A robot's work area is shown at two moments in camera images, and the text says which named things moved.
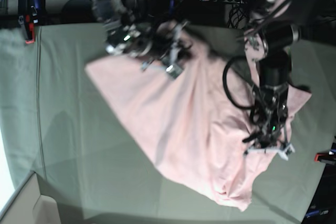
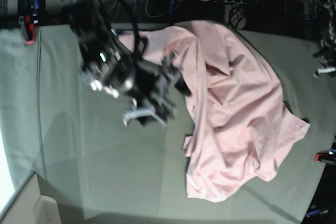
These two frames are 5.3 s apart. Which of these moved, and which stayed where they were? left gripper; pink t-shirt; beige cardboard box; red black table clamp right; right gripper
Moved: right gripper; pink t-shirt; left gripper
Stayed: red black table clamp right; beige cardboard box
